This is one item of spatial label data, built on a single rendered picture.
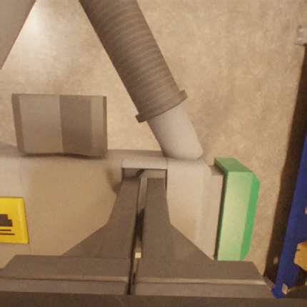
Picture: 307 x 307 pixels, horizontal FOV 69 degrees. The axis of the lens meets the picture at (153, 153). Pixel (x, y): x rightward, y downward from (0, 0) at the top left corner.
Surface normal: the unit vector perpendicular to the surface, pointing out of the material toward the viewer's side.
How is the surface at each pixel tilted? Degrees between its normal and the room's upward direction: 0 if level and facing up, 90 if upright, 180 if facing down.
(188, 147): 9
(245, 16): 0
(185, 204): 23
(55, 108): 6
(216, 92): 0
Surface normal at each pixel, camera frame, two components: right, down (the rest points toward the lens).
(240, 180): 0.00, 0.25
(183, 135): 0.24, 0.17
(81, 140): -0.29, 0.23
